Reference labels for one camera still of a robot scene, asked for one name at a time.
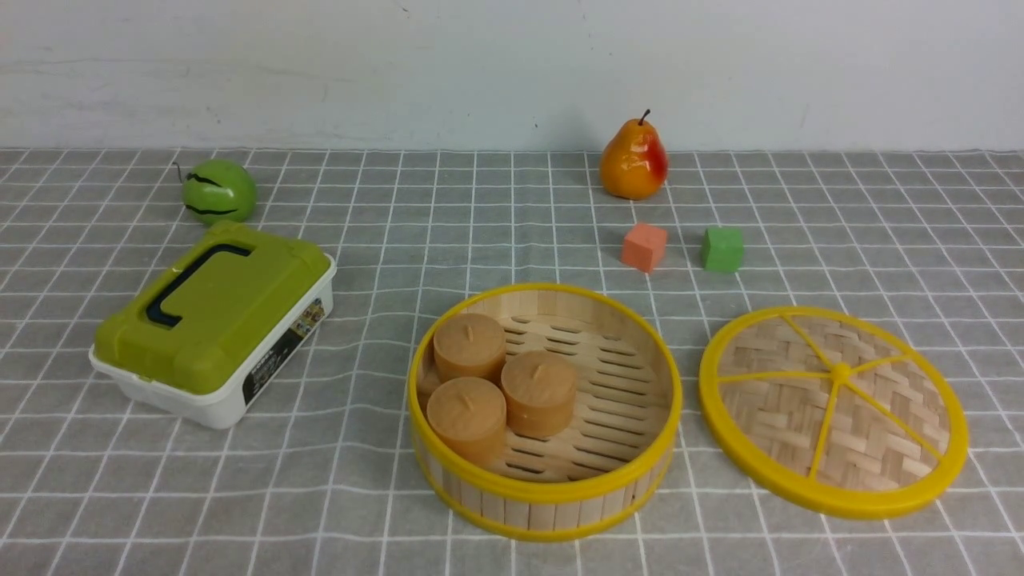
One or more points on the green lidded white storage box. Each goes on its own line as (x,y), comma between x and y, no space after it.
(204,339)

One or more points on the yellow woven bamboo steamer lid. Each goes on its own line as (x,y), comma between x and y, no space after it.
(832,413)

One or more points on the brown bun right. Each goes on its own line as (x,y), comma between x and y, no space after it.
(540,388)

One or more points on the brown bun back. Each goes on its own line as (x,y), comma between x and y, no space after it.
(470,345)

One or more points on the grey white grid tablecloth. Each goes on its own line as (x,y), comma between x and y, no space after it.
(320,478)

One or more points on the green striped toy melon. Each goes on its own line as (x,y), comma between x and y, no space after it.
(218,189)

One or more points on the orange foam cube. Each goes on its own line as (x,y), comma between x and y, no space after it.
(643,247)

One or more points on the orange red toy pear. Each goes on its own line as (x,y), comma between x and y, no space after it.
(634,164)

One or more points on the yellow bamboo steamer basket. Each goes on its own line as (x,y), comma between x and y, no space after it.
(616,450)

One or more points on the brown bun front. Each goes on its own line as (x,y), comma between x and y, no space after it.
(469,415)

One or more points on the brown bun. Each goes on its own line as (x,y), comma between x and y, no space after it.
(469,415)
(470,345)
(540,388)

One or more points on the green foam cube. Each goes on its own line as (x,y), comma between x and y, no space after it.
(722,249)

